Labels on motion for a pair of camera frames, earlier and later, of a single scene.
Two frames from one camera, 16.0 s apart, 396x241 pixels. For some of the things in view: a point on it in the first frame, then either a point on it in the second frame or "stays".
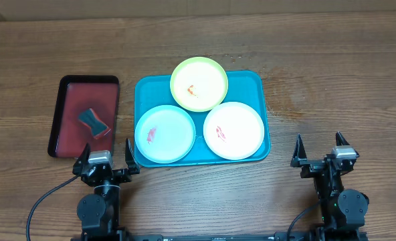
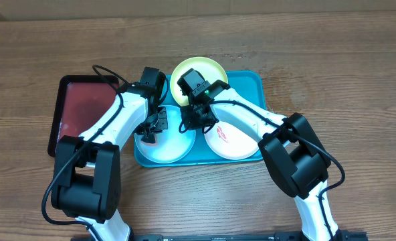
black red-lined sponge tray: (85, 112) stays
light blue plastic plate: (164, 134) stays
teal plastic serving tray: (244, 87) stays
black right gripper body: (311, 167) → (194, 120)
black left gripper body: (116, 176) → (154, 124)
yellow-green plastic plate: (199, 84) stays
